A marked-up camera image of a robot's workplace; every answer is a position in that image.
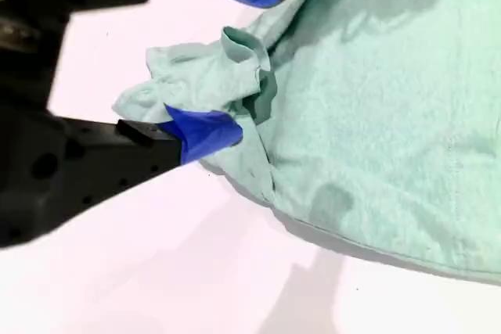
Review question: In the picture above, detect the pale green T-shirt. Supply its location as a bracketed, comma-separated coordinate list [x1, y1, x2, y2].
[112, 0, 501, 287]

